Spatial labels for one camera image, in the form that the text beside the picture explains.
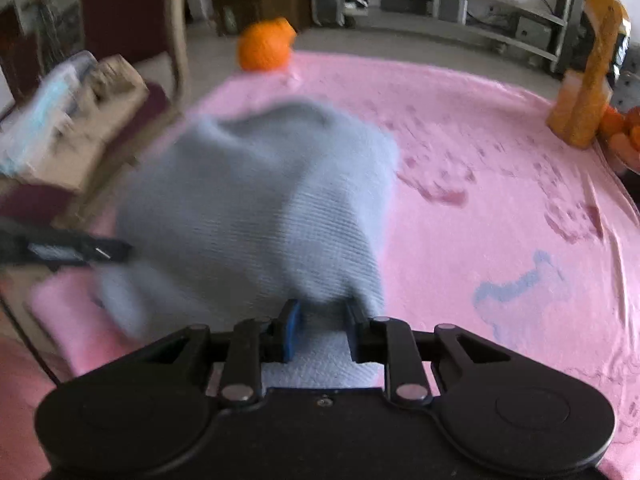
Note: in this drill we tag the orange fruit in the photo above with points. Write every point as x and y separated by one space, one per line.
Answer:
625 149
634 119
262 47
611 121

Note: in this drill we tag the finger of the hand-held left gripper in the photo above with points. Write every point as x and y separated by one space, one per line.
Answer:
65 251

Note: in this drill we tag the clear plastic packet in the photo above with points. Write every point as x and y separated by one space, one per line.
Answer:
45 105

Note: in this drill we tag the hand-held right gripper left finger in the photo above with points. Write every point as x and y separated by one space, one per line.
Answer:
290 332

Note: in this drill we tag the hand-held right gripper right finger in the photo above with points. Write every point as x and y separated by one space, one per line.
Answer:
356 340

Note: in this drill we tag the orange juice bottle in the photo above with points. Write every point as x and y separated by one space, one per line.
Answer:
619 30

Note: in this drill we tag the grey sweater with navy band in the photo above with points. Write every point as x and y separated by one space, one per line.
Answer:
250 200

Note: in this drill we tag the pink blanket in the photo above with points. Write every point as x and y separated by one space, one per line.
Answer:
475 160

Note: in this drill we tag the cardboard box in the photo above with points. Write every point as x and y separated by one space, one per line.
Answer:
85 130

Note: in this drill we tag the maroon chair with beige frame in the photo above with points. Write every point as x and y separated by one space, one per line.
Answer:
125 5

